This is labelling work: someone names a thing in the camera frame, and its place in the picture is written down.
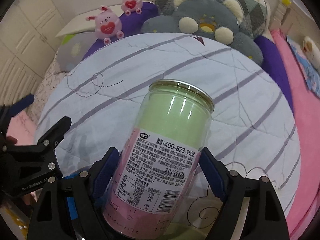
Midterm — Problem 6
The clear jar green pink lining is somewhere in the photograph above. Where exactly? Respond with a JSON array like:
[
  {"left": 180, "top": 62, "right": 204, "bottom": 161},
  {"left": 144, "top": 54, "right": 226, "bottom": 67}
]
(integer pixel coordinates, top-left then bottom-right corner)
[{"left": 103, "top": 79, "right": 214, "bottom": 239}]

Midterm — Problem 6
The cream wardrobe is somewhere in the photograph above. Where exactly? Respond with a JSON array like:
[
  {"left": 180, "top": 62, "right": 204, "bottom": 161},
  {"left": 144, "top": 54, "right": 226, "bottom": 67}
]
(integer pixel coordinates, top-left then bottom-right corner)
[{"left": 1, "top": 0, "right": 65, "bottom": 105}]

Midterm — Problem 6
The striped white quilt table cover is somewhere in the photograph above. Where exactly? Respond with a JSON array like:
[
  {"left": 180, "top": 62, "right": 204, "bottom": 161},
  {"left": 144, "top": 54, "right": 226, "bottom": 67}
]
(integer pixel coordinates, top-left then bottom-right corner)
[{"left": 35, "top": 33, "right": 300, "bottom": 229}]

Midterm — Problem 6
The white nightstand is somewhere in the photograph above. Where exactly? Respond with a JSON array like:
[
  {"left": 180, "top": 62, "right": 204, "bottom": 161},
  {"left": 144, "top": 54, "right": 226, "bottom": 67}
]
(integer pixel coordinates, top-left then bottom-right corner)
[{"left": 55, "top": 4, "right": 126, "bottom": 39}]

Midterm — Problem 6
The pink bed blanket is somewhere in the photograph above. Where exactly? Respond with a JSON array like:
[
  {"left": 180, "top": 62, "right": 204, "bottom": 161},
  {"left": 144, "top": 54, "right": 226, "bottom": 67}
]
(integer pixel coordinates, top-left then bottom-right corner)
[{"left": 271, "top": 30, "right": 319, "bottom": 239}]

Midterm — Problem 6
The pink bunny plush near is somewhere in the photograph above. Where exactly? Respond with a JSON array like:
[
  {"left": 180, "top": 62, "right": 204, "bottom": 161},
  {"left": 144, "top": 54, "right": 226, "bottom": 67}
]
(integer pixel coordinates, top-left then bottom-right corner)
[{"left": 86, "top": 5, "right": 124, "bottom": 45}]

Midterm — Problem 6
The pink bunny plush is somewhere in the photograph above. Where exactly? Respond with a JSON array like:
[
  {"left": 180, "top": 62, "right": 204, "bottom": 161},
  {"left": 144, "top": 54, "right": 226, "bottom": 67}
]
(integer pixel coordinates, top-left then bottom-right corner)
[
  {"left": 86, "top": 5, "right": 124, "bottom": 45},
  {"left": 121, "top": 0, "right": 143, "bottom": 16}
]

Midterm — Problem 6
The blue cartoon pillow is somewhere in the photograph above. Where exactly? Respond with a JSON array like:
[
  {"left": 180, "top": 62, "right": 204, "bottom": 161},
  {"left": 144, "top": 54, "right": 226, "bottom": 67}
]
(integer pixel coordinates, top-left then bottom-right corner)
[{"left": 286, "top": 36, "right": 319, "bottom": 98}]

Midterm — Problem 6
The pink bunny plush far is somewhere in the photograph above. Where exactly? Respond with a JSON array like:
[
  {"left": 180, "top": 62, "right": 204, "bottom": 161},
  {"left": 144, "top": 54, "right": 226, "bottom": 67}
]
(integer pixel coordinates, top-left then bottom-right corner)
[{"left": 121, "top": 0, "right": 143, "bottom": 16}]

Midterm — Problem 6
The cream dog plush toy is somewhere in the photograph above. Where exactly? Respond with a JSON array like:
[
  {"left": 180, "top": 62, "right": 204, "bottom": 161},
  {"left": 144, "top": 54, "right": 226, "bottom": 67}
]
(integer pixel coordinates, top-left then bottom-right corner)
[{"left": 303, "top": 36, "right": 320, "bottom": 72}]

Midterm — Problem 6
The grey bear plush cushion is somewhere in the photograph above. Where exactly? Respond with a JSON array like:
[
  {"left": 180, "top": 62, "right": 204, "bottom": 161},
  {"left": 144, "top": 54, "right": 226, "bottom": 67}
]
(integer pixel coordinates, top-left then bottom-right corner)
[{"left": 141, "top": 0, "right": 264, "bottom": 65}]

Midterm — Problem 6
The cream wooden headboard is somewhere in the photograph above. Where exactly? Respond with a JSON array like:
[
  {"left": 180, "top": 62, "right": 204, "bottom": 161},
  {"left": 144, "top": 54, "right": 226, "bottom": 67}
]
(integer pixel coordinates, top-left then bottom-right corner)
[{"left": 269, "top": 0, "right": 319, "bottom": 46}]

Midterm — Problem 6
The yellow star decoration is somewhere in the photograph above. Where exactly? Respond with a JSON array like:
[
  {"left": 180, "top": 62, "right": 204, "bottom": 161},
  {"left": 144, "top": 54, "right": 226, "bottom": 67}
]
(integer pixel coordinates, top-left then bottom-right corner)
[{"left": 280, "top": 0, "right": 292, "bottom": 8}]

